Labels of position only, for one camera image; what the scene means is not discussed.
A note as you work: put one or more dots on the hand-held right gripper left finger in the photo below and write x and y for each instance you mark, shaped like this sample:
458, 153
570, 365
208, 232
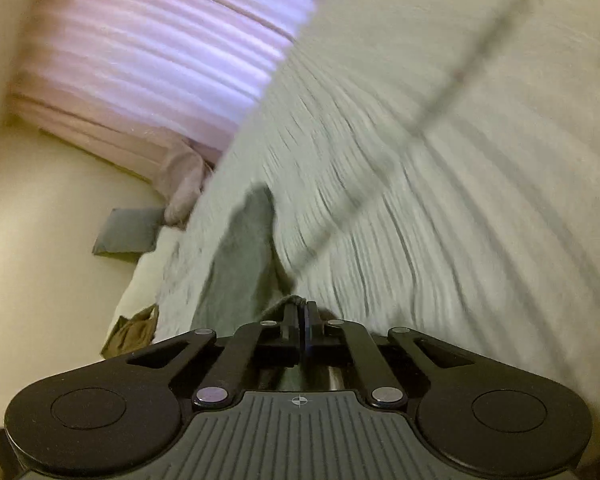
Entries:
290, 330

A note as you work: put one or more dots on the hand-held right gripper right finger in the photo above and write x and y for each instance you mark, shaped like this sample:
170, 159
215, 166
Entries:
311, 330

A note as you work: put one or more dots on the grey shorts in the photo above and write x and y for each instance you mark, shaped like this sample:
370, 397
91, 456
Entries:
245, 260

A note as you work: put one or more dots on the brown sweater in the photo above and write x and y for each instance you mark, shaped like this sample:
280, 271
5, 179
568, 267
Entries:
130, 332

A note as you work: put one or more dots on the white quilted headboard cushion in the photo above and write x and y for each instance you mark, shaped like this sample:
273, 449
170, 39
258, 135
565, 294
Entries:
145, 280

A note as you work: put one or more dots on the pink pillow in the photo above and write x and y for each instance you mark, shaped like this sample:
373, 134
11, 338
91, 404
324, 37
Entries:
185, 190

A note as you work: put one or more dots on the striped grey bed cover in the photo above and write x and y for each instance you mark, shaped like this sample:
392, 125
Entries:
430, 185

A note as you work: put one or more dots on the grey pillow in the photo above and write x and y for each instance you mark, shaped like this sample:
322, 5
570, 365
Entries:
125, 232

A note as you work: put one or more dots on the pink drape curtain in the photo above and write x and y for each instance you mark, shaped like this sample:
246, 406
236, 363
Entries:
105, 130

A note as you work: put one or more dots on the sheer pale curtain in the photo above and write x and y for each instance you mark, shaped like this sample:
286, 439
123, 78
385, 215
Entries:
180, 35

